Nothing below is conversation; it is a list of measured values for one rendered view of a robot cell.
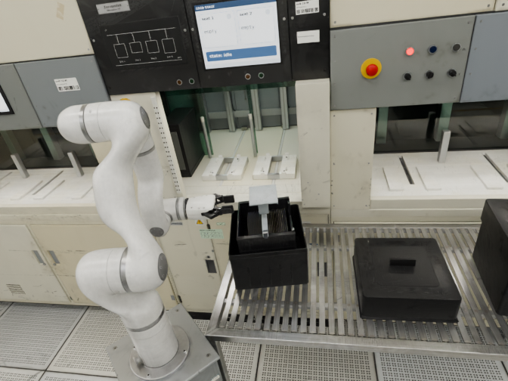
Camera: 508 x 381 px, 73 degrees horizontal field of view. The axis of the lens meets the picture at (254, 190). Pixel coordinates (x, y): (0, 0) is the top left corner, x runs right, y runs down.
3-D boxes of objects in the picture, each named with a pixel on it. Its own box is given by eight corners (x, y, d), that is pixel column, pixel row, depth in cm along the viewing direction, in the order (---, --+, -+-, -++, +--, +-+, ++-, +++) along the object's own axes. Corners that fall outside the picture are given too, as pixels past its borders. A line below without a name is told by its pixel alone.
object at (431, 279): (360, 319, 113) (361, 291, 106) (351, 255, 137) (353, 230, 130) (459, 323, 107) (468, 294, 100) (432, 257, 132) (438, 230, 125)
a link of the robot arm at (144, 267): (119, 285, 99) (175, 280, 98) (98, 302, 87) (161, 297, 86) (96, 108, 95) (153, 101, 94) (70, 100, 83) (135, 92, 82)
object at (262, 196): (245, 242, 151) (234, 180, 134) (292, 237, 149) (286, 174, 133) (244, 285, 130) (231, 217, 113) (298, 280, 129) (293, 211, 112)
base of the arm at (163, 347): (143, 394, 100) (122, 357, 90) (122, 348, 114) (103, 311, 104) (200, 354, 109) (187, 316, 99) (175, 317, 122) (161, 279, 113)
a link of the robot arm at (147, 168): (145, 165, 101) (172, 239, 119) (156, 138, 114) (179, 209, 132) (116, 168, 102) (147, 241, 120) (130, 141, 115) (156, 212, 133)
